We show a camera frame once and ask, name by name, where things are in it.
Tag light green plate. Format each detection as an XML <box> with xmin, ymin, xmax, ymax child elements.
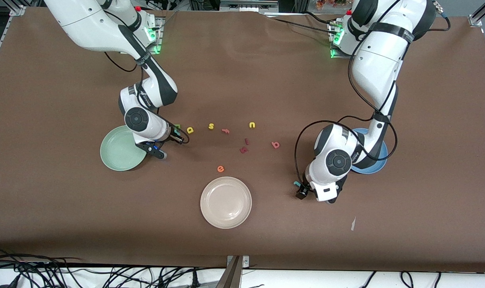
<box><xmin>100</xmin><ymin>125</ymin><xmax>149</xmax><ymax>172</ymax></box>

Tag cream plate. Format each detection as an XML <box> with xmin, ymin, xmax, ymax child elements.
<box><xmin>200</xmin><ymin>176</ymin><xmax>252</xmax><ymax>229</ymax></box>

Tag grey power strip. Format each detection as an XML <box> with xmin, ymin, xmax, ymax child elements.
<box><xmin>220</xmin><ymin>0</ymin><xmax>279</xmax><ymax>12</ymax></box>

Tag orange artificial flowers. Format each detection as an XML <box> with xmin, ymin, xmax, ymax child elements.
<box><xmin>316</xmin><ymin>0</ymin><xmax>349</xmax><ymax>10</ymax></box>

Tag silver metal bracket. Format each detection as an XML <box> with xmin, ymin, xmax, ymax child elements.
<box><xmin>228</xmin><ymin>255</ymin><xmax>250</xmax><ymax>268</ymax></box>

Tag black arm base cable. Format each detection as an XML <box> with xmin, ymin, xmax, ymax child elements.
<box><xmin>266</xmin><ymin>16</ymin><xmax>339</xmax><ymax>34</ymax></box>

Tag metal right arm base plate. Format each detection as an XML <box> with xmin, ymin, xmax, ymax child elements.
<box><xmin>146</xmin><ymin>16</ymin><xmax>165</xmax><ymax>54</ymax></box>

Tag blue plate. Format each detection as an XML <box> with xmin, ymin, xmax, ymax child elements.
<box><xmin>349</xmin><ymin>128</ymin><xmax>388</xmax><ymax>175</ymax></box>

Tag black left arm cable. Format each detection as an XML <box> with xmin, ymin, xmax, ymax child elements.
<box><xmin>293</xmin><ymin>0</ymin><xmax>451</xmax><ymax>188</ymax></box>

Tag brown table cover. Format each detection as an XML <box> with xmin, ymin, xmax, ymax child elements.
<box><xmin>0</xmin><ymin>7</ymin><xmax>485</xmax><ymax>272</ymax></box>

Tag aluminium frame profile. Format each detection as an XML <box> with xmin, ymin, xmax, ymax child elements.
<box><xmin>468</xmin><ymin>0</ymin><xmax>485</xmax><ymax>26</ymax></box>
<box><xmin>0</xmin><ymin>5</ymin><xmax>27</xmax><ymax>78</ymax></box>

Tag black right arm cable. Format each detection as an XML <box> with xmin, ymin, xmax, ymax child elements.
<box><xmin>104</xmin><ymin>50</ymin><xmax>190</xmax><ymax>145</ymax></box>

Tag grey metal support beam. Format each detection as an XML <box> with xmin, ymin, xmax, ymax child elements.
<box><xmin>216</xmin><ymin>256</ymin><xmax>243</xmax><ymax>288</ymax></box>

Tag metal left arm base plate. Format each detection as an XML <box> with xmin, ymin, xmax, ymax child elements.
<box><xmin>329</xmin><ymin>20</ymin><xmax>353</xmax><ymax>59</ymax></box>

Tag tangled black floor cables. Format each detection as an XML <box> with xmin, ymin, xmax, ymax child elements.
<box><xmin>0</xmin><ymin>246</ymin><xmax>227</xmax><ymax>288</ymax></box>

